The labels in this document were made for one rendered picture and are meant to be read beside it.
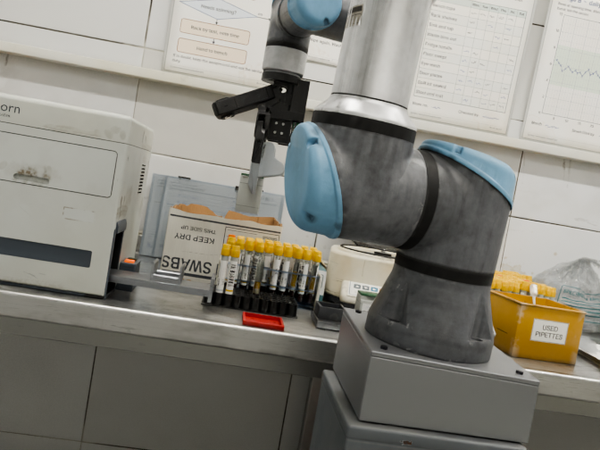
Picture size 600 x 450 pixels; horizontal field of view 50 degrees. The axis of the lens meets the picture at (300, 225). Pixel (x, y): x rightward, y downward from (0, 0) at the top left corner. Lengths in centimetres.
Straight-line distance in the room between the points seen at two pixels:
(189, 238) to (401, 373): 75
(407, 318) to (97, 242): 55
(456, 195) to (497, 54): 116
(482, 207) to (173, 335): 54
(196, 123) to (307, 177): 107
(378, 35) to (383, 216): 19
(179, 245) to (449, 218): 77
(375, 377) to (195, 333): 42
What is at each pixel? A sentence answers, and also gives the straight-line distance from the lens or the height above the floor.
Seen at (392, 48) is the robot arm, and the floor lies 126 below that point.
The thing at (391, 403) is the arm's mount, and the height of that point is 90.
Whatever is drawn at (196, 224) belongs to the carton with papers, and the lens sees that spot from 135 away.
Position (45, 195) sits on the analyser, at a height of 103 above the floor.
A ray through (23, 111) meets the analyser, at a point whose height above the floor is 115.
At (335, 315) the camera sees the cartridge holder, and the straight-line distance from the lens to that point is 114.
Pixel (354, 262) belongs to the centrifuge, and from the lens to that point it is 137.
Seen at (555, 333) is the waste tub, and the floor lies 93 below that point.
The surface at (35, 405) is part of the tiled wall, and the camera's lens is 187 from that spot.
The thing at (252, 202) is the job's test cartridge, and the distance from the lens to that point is 112.
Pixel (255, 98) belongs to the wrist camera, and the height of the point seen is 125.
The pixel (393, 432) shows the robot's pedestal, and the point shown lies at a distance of 71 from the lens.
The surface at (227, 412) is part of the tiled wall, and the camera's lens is 180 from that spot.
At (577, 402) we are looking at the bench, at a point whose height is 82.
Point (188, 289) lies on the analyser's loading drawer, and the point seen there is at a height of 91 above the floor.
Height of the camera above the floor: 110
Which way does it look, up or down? 3 degrees down
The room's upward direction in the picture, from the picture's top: 10 degrees clockwise
